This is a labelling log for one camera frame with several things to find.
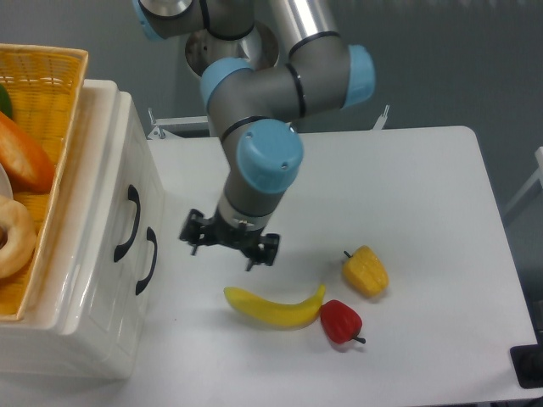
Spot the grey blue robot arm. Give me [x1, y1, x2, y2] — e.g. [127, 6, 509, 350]
[180, 1, 376, 265]

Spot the green toy vegetable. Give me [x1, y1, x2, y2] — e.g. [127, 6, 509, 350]
[0, 85, 13, 119]

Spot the beige toy donut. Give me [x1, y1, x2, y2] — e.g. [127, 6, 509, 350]
[1, 196, 36, 278]

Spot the orange toy baguette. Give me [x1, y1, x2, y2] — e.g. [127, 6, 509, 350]
[1, 113, 55, 193]

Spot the white drawer cabinet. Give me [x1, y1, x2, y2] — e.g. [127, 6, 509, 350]
[1, 80, 142, 379]

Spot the black lower drawer handle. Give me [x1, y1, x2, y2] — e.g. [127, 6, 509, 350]
[135, 226, 159, 296]

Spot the white frame at right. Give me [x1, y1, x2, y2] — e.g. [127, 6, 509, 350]
[501, 147, 542, 226]

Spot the white table frame bracket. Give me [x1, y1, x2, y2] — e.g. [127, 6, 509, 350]
[372, 104, 390, 131]

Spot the yellow toy bell pepper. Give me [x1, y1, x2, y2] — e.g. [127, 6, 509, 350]
[342, 245, 389, 298]

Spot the red toy bell pepper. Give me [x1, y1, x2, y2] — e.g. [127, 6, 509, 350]
[320, 299, 366, 344]

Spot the yellow toy banana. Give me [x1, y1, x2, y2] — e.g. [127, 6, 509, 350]
[223, 285, 326, 329]

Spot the yellow wicker basket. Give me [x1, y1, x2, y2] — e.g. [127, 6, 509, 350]
[1, 43, 88, 322]

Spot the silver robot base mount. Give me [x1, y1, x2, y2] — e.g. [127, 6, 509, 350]
[185, 21, 279, 76]

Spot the white drawer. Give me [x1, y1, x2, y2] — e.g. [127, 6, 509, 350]
[67, 92, 164, 351]

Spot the black device at edge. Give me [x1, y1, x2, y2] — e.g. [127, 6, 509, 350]
[510, 344, 542, 389]

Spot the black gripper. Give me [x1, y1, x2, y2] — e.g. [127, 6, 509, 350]
[179, 209, 280, 271]

